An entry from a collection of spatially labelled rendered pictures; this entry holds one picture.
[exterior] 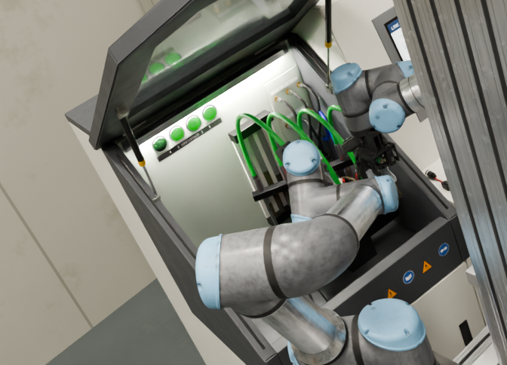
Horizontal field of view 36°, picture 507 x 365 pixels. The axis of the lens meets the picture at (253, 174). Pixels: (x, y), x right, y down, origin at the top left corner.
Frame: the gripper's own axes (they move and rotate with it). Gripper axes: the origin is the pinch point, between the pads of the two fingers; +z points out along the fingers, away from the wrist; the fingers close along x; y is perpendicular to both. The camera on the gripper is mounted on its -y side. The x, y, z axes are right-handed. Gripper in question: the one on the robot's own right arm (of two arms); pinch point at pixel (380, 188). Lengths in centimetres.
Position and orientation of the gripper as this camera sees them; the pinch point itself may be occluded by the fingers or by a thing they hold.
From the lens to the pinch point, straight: 200.4
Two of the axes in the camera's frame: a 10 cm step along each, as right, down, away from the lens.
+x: 7.9, -5.3, 3.0
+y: 4.9, 2.7, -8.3
